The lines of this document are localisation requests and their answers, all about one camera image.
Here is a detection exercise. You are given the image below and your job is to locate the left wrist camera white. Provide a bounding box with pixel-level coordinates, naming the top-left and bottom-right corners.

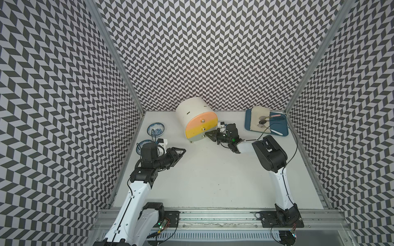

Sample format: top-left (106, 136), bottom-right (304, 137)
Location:
top-left (157, 138), bottom-right (168, 155)

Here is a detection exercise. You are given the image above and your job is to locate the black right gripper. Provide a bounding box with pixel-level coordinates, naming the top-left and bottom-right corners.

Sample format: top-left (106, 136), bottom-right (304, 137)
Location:
top-left (205, 126), bottom-right (231, 144)

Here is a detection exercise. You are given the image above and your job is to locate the aluminium corner post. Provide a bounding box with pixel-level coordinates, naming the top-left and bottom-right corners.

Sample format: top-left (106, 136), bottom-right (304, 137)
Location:
top-left (85, 0), bottom-right (145, 114)
top-left (284, 0), bottom-right (356, 114)

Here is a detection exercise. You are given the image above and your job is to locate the teal blue tray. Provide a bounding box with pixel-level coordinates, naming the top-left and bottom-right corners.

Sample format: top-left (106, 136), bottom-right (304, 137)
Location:
top-left (244, 109), bottom-right (289, 136)

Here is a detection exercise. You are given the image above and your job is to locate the blue floral bowl near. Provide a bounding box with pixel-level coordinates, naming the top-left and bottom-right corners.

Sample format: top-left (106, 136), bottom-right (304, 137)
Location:
top-left (136, 139), bottom-right (153, 155)

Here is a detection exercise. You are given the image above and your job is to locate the aluminium corner post left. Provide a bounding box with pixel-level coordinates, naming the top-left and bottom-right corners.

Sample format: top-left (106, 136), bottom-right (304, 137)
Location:
top-left (85, 0), bottom-right (145, 114)

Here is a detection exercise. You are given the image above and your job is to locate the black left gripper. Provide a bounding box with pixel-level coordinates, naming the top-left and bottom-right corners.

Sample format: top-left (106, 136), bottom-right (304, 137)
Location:
top-left (153, 147), bottom-right (186, 170)

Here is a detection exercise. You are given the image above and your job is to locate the pink handled spoon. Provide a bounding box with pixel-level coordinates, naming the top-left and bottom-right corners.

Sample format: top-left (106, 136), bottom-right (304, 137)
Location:
top-left (259, 114), bottom-right (283, 121)

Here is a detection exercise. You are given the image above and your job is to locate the white handled spoon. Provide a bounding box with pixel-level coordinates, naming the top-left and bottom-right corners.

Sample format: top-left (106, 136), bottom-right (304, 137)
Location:
top-left (258, 124), bottom-right (284, 136)

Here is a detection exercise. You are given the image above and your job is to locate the cream round drawer cabinet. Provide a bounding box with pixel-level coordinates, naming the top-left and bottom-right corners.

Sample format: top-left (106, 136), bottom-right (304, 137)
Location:
top-left (175, 97), bottom-right (217, 133)

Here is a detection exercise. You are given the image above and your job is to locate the beige folded cloth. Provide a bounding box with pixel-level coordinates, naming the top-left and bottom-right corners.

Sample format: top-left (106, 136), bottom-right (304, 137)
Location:
top-left (250, 106), bottom-right (271, 134)

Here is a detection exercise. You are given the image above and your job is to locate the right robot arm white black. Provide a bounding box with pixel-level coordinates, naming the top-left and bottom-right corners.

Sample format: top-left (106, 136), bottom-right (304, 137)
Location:
top-left (204, 124), bottom-right (302, 228)

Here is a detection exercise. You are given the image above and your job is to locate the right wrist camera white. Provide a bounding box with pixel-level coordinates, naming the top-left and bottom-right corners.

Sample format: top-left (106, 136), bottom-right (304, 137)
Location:
top-left (217, 122), bottom-right (226, 129)

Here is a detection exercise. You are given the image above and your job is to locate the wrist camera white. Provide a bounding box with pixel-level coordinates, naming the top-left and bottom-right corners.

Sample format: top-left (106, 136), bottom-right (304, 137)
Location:
top-left (217, 122), bottom-right (226, 129)
top-left (157, 138), bottom-right (168, 155)

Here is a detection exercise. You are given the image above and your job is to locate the teal handled spoon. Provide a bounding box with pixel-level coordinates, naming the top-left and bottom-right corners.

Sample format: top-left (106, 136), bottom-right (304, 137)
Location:
top-left (259, 117), bottom-right (285, 125)

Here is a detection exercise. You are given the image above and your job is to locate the grey green bottom drawer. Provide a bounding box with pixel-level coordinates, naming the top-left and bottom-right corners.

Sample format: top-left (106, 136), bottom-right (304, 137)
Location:
top-left (188, 132), bottom-right (209, 142)

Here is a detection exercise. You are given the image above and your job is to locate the blue floral bowl far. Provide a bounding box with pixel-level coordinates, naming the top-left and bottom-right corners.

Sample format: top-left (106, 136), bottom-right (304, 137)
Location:
top-left (147, 123), bottom-right (165, 137)

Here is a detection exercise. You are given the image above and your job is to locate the aluminium front rail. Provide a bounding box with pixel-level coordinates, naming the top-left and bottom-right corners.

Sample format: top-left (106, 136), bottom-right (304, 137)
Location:
top-left (92, 208), bottom-right (352, 231)

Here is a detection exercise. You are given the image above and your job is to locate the aluminium corner post right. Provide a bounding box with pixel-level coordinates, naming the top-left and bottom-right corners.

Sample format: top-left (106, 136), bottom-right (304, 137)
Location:
top-left (284, 0), bottom-right (356, 114)

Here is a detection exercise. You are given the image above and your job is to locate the blue floral bowl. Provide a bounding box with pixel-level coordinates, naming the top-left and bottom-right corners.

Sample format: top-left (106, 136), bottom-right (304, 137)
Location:
top-left (147, 123), bottom-right (165, 137)
top-left (136, 139), bottom-right (153, 155)

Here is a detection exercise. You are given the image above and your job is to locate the yellow drawer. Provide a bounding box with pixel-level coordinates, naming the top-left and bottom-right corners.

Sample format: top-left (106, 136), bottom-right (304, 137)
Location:
top-left (185, 118), bottom-right (218, 139)

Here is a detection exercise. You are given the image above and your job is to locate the orange pink top drawer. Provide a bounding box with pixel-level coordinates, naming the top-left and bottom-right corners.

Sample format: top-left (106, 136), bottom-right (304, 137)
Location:
top-left (186, 112), bottom-right (218, 131)

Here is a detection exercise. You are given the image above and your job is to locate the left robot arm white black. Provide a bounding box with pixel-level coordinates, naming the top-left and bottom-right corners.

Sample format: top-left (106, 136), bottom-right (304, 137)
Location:
top-left (93, 142), bottom-right (186, 246)

